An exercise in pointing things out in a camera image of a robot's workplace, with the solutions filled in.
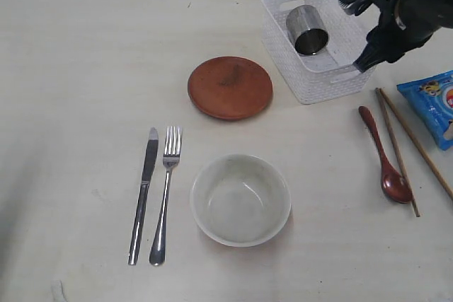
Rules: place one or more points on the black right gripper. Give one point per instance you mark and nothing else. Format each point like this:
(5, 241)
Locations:
(410, 26)

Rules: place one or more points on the wooden chopstick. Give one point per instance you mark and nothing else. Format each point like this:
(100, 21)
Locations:
(411, 135)
(398, 153)

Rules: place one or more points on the blue chips bag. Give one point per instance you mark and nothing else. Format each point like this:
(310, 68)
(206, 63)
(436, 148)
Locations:
(431, 99)

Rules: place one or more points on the dark red wooden spoon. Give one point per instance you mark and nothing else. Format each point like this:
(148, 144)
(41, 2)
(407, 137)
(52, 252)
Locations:
(393, 184)

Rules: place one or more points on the brown wooden plate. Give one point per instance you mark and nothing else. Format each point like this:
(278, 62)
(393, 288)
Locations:
(230, 88)

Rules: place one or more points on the white speckled ceramic bowl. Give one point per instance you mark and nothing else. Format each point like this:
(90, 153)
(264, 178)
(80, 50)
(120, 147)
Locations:
(240, 201)

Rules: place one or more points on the silver metal fork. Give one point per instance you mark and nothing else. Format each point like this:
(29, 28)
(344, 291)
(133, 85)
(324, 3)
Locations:
(171, 158)

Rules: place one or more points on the silver table knife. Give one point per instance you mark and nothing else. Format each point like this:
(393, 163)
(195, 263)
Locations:
(147, 172)

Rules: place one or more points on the white perforated plastic basket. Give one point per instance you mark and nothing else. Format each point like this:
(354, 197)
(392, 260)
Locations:
(327, 74)

